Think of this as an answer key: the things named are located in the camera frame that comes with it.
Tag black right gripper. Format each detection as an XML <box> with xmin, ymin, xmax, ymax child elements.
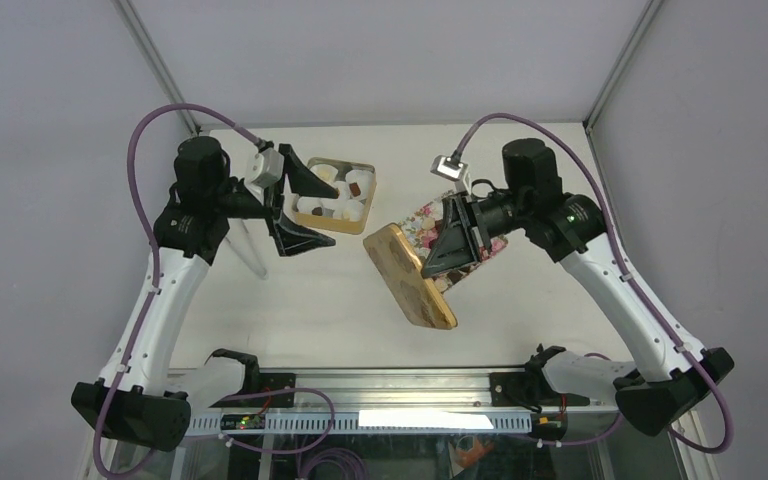
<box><xmin>420</xmin><ymin>190</ymin><xmax>530</xmax><ymax>280</ymax></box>

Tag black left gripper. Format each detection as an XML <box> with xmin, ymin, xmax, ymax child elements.
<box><xmin>212</xmin><ymin>145</ymin><xmax>338</xmax><ymax>253</ymax></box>

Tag silver metal tongs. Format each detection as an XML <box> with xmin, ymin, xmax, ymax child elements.
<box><xmin>224</xmin><ymin>219</ymin><xmax>268</xmax><ymax>281</ymax></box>

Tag silver tin lid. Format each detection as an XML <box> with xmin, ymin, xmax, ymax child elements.
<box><xmin>362</xmin><ymin>223</ymin><xmax>458</xmax><ymax>330</ymax></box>

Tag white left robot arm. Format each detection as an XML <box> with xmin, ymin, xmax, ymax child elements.
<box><xmin>71</xmin><ymin>136</ymin><xmax>338</xmax><ymax>452</ymax></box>

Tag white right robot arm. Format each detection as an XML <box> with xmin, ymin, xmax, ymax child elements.
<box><xmin>421</xmin><ymin>138</ymin><xmax>734</xmax><ymax>436</ymax></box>

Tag floral rectangular tray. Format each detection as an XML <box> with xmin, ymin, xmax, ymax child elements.
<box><xmin>393</xmin><ymin>190</ymin><xmax>510</xmax><ymax>295</ymax></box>

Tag white paper cup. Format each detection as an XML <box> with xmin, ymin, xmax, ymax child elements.
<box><xmin>332</xmin><ymin>199</ymin><xmax>365</xmax><ymax>222</ymax></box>
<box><xmin>345</xmin><ymin>169</ymin><xmax>375</xmax><ymax>201</ymax></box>
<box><xmin>311</xmin><ymin>163</ymin><xmax>339</xmax><ymax>185</ymax></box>
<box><xmin>329</xmin><ymin>181</ymin><xmax>351</xmax><ymax>210</ymax></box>

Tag yellow tin box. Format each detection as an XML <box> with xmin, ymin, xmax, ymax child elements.
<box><xmin>291</xmin><ymin>157</ymin><xmax>377</xmax><ymax>235</ymax></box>

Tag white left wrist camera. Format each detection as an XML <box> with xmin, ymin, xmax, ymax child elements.
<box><xmin>244</xmin><ymin>147</ymin><xmax>284</xmax><ymax>189</ymax></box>

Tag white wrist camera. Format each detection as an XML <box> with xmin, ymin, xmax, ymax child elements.
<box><xmin>244</xmin><ymin>147</ymin><xmax>284</xmax><ymax>189</ymax></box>
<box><xmin>430</xmin><ymin>155</ymin><xmax>472</xmax><ymax>194</ymax></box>

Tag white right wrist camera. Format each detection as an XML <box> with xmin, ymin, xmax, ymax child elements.
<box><xmin>430</xmin><ymin>155</ymin><xmax>472</xmax><ymax>194</ymax></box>

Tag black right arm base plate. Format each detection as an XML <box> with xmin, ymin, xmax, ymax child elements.
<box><xmin>488</xmin><ymin>371</ymin><xmax>590</xmax><ymax>411</ymax></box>

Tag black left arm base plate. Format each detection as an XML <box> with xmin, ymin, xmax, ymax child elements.
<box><xmin>212</xmin><ymin>372</ymin><xmax>297</xmax><ymax>409</ymax></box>

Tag aluminium frame rail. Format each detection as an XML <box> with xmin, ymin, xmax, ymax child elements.
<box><xmin>162</xmin><ymin>358</ymin><xmax>494</xmax><ymax>416</ymax></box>

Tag white slotted cable duct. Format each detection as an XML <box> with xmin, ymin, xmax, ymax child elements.
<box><xmin>185</xmin><ymin>409</ymin><xmax>532</xmax><ymax>437</ymax></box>

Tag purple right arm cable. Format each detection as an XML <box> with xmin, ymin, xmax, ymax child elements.
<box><xmin>453</xmin><ymin>112</ymin><xmax>735</xmax><ymax>456</ymax></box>

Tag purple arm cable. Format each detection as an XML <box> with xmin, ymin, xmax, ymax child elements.
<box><xmin>92</xmin><ymin>102</ymin><xmax>336</xmax><ymax>480</ymax></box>
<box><xmin>453</xmin><ymin>112</ymin><xmax>735</xmax><ymax>456</ymax></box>

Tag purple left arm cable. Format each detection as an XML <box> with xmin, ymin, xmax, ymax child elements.
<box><xmin>92</xmin><ymin>102</ymin><xmax>336</xmax><ymax>480</ymax></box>

